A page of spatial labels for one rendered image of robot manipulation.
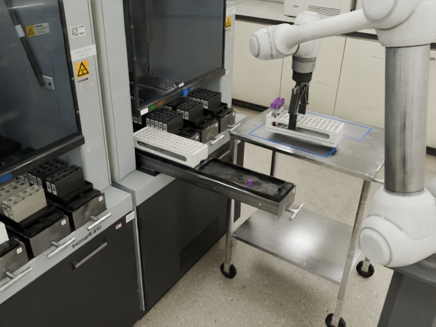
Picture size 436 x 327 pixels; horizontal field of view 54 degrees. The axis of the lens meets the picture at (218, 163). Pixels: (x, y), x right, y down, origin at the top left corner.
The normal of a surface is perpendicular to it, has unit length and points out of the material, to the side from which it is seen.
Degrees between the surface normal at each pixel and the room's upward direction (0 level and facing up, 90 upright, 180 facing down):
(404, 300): 90
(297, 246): 0
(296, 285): 0
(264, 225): 0
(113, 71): 90
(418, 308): 90
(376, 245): 96
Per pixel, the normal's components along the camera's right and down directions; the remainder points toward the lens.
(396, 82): -0.71, 0.28
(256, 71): -0.54, 0.40
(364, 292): 0.03, -0.87
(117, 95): 0.85, 0.28
